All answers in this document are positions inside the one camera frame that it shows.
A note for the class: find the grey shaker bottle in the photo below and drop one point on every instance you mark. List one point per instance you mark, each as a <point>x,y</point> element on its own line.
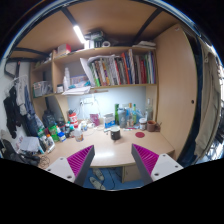
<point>122,119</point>

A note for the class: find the dark hanging clothes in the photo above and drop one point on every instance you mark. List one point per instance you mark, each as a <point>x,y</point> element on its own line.
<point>13,110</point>

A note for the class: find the white lidded jar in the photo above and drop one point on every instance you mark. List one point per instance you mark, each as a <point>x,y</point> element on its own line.
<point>143,124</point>

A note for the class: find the red and white can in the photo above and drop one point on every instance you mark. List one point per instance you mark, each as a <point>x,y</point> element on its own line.
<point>73,120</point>

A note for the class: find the grey slipper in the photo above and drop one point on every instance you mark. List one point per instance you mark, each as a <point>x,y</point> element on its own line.
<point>95,184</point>
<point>98,173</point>

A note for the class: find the green refill pouch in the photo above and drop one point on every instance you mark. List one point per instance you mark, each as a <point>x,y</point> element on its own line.
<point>53,132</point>

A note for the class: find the white wall socket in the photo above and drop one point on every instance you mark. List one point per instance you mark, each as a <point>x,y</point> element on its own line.
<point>86,101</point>

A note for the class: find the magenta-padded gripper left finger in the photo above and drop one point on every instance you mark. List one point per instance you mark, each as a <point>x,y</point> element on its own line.
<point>80,160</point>

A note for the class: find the black bag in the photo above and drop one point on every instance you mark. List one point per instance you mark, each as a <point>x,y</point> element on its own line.
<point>49,119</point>

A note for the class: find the green-capped bottle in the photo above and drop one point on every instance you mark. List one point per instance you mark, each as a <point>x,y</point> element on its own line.
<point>134,114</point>

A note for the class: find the ceiling tube light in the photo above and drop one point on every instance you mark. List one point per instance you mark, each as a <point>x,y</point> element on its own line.
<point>79,34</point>

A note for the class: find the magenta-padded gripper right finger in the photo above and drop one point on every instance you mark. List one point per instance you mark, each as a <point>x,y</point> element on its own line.
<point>146,159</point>

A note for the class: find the wooden wardrobe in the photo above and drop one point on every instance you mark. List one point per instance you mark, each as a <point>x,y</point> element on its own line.
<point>176,90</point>

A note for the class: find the wooden shelf unit with books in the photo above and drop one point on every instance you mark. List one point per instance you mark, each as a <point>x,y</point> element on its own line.
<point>100,51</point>

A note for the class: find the clear glass bottle white cap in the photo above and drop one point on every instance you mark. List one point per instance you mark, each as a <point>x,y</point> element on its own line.
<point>149,112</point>

